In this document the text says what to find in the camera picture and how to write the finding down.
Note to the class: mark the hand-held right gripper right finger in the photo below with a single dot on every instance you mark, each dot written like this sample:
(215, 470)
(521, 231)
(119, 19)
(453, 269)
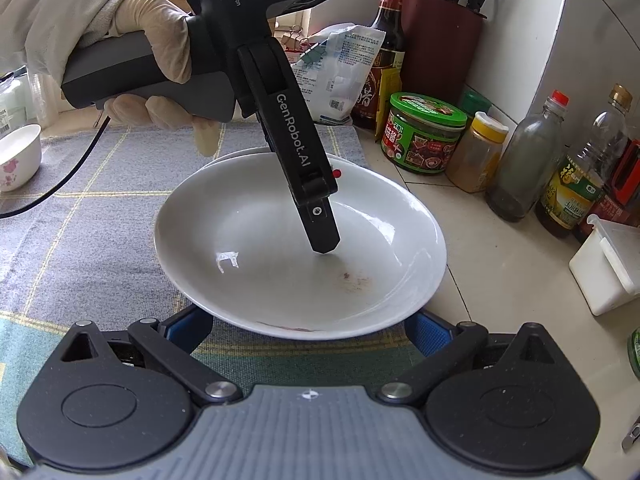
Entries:
(430, 335)

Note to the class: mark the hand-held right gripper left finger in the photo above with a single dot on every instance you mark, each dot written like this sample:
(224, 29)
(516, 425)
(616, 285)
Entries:
(187, 332)

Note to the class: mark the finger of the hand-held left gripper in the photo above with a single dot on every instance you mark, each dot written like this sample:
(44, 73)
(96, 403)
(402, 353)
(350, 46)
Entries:
(320, 227)

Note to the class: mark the large white fruit-print plate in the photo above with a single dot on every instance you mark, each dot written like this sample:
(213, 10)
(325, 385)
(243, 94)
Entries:
(250, 220)

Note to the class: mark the white ceramic bowl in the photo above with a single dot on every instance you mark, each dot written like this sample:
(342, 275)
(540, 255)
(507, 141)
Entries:
(20, 155)

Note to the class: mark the person's left forearm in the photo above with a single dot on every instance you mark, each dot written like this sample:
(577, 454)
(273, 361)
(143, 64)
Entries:
(45, 5)

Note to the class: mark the person's left hand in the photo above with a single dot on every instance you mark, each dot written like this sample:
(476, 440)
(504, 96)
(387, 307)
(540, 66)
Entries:
(160, 25)

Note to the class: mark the metal binder clip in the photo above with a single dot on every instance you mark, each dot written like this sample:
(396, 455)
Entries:
(287, 37)

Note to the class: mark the white and blue bag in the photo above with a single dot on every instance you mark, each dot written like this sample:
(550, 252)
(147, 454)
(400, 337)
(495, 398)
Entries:
(340, 70)

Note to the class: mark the dark soy sauce bottle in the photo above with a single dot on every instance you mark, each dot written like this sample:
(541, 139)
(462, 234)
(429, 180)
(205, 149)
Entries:
(390, 25)

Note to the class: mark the grey checked dish mat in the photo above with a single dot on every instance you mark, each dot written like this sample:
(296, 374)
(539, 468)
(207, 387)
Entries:
(100, 240)

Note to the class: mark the green-lid sauce jar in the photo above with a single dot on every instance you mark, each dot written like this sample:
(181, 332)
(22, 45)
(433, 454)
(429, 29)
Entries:
(422, 135)

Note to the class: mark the dark red knife block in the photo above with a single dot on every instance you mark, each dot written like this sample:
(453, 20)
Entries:
(440, 50)

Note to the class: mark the yellow-lid spice jar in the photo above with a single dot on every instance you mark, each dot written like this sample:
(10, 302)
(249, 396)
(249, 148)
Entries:
(475, 155)

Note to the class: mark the white plastic box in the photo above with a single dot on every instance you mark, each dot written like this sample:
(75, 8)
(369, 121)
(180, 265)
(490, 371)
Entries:
(605, 270)

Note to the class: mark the red-cap glass bottle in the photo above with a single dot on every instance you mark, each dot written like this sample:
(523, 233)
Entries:
(525, 170)

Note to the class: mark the small green-cap jar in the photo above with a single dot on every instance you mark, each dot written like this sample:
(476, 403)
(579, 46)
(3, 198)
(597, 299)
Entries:
(475, 102)

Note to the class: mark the green-label oil bottle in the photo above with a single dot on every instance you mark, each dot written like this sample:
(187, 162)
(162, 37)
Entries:
(575, 190)

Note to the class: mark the green-label glass jar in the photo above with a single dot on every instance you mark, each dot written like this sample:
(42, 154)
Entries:
(635, 355)

